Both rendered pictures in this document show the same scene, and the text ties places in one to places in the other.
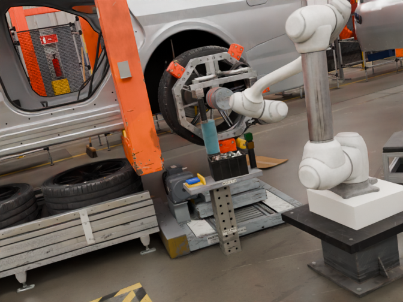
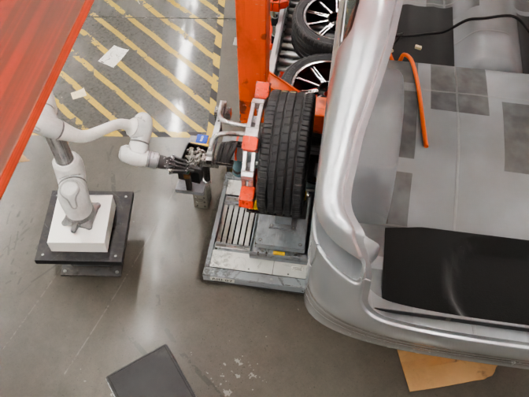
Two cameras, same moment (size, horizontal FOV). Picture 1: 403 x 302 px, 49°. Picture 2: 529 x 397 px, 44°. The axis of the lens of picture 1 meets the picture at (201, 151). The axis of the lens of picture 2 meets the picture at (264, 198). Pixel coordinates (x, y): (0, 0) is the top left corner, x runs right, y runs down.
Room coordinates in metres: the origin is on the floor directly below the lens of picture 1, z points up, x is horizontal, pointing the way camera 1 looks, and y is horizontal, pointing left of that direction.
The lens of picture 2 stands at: (3.72, -2.23, 3.54)
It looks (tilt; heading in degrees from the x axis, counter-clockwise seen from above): 54 degrees down; 112
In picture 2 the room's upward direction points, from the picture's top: straight up
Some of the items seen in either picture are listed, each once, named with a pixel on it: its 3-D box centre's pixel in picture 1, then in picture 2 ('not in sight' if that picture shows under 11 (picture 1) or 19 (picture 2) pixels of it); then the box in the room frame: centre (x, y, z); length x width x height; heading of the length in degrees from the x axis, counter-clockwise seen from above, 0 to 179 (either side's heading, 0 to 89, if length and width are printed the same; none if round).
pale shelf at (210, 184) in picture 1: (222, 179); (196, 164); (2.41, -0.09, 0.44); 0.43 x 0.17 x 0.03; 104
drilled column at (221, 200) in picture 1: (224, 217); (200, 183); (2.40, -0.06, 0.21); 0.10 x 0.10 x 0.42; 14
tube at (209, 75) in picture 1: (201, 72); (234, 110); (2.69, -0.09, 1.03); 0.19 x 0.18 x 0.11; 14
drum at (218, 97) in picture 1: (219, 98); (242, 148); (2.76, -0.18, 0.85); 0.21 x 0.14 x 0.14; 14
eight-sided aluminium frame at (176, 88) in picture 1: (216, 97); (255, 150); (2.83, -0.16, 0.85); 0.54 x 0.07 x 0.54; 104
